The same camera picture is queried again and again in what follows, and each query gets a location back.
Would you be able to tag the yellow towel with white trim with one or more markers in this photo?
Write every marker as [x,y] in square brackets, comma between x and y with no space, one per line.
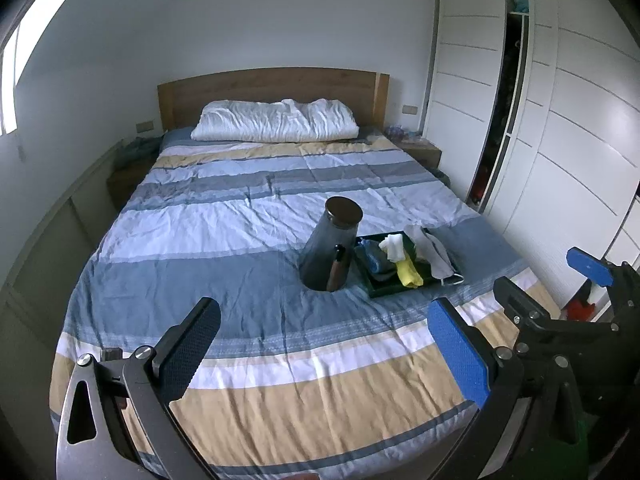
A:
[409,272]

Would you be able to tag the white pillow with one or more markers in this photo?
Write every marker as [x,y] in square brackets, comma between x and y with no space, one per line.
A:
[275,120]

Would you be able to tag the striped duvet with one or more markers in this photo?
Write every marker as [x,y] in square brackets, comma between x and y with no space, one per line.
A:
[225,220]

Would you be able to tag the wall socket plate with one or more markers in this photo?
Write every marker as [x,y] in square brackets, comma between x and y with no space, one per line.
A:
[145,126]
[410,110]

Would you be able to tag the blue grey microfiber cloth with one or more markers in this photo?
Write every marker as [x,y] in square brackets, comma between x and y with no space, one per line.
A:
[372,257]

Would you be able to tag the blue bed sheet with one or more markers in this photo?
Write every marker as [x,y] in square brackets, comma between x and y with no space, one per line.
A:
[176,136]

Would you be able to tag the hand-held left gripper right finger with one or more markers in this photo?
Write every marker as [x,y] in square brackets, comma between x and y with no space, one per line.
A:
[460,355]

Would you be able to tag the white cloth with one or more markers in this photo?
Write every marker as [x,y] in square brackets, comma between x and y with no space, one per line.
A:
[392,246]

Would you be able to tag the dark glass jug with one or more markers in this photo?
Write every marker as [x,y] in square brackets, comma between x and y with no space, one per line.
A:
[325,250]

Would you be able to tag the low grey wall cabinet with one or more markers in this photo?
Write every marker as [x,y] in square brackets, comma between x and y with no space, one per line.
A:
[50,240]

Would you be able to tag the dark cloth pile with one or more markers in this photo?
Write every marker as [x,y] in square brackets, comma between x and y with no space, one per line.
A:
[137,150]

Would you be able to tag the wooden headboard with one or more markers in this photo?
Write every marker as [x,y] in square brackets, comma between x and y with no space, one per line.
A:
[265,87]

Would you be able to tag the green plastic tray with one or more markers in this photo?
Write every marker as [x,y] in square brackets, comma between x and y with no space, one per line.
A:
[385,287]

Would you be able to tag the wooden nightstand with small clutter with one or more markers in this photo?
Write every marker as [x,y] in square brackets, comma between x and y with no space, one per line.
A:
[422,152]

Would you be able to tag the wooden nightstand with clothes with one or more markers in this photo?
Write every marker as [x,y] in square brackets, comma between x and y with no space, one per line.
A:
[122,180]

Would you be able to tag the grey cloth face mask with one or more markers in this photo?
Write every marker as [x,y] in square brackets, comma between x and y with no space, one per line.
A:
[440,260]

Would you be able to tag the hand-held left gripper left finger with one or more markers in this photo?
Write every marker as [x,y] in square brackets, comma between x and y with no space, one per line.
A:
[192,345]

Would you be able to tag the red plastic object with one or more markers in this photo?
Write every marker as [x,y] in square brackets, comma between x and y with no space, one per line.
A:
[585,305]

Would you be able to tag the window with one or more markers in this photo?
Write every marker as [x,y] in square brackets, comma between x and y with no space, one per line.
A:
[30,35]

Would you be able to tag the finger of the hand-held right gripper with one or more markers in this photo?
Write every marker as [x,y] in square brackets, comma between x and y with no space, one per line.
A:
[590,265]
[520,305]

